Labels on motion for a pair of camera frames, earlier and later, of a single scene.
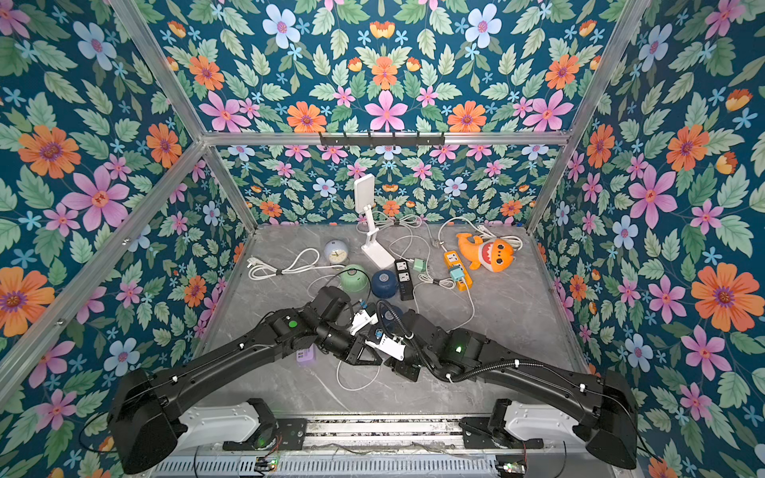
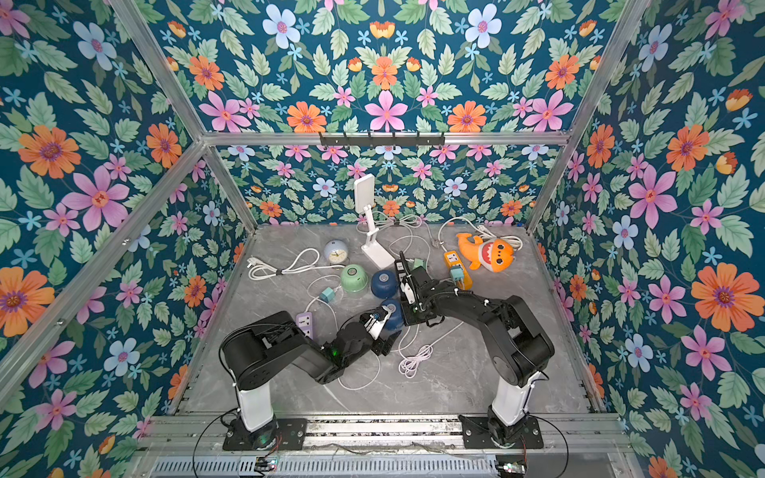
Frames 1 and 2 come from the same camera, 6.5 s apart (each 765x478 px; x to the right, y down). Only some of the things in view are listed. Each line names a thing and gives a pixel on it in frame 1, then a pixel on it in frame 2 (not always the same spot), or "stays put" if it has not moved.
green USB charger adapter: x=419 y=265 stays put
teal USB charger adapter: x=456 y=273 stays put
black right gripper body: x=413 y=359 to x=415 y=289
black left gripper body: x=339 y=343 to x=380 y=347
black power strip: x=404 y=280 stays put
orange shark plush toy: x=494 y=255 stays put
